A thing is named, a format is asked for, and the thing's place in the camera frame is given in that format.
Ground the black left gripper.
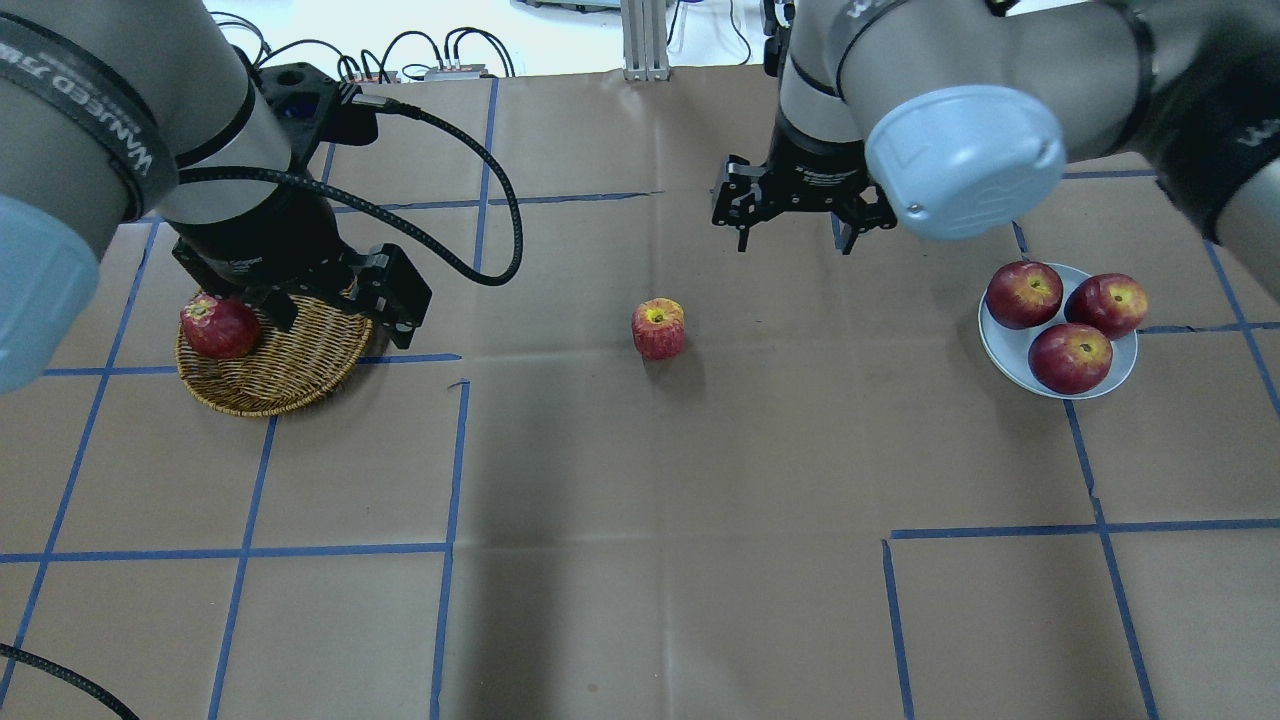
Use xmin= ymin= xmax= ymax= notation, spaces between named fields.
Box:
xmin=170 ymin=63 xmax=433 ymax=348

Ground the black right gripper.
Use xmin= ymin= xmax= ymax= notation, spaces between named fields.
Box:
xmin=710 ymin=111 xmax=899 ymax=256

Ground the yellow red striped apple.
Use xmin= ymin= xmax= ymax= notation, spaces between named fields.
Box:
xmin=631 ymin=297 xmax=685 ymax=361

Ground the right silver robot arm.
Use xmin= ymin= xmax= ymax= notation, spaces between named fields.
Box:
xmin=712 ymin=1 xmax=1279 ymax=295

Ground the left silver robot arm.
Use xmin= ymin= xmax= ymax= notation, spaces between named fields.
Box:
xmin=1 ymin=1 xmax=431 ymax=392

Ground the dark red apple in basket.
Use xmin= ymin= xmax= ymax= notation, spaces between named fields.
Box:
xmin=180 ymin=293 xmax=262 ymax=359

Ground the brown wicker basket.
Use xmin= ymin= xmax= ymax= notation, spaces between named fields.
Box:
xmin=174 ymin=295 xmax=375 ymax=418

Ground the red apple on plate back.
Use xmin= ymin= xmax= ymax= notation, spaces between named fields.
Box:
xmin=983 ymin=260 xmax=1064 ymax=331

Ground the red apple on plate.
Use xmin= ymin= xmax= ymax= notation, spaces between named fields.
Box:
xmin=1027 ymin=323 xmax=1114 ymax=395
xmin=983 ymin=260 xmax=1064 ymax=331
xmin=1062 ymin=273 xmax=1149 ymax=340

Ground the light grey plate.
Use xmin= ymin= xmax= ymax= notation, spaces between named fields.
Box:
xmin=978 ymin=263 xmax=1139 ymax=400

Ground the red apple on plate front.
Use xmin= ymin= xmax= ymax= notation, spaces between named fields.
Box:
xmin=1027 ymin=323 xmax=1114 ymax=395

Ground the red apple on plate left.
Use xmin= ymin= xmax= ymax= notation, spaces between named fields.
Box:
xmin=1062 ymin=273 xmax=1149 ymax=340

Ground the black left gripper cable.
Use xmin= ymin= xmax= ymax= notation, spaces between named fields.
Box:
xmin=175 ymin=85 xmax=524 ymax=288

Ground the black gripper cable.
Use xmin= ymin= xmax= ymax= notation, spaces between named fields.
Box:
xmin=0 ymin=642 xmax=141 ymax=720
xmin=175 ymin=85 xmax=524 ymax=288

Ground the aluminium frame post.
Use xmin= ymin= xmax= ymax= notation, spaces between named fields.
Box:
xmin=620 ymin=0 xmax=671 ymax=82

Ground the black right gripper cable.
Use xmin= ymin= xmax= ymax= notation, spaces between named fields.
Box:
xmin=0 ymin=642 xmax=141 ymax=720

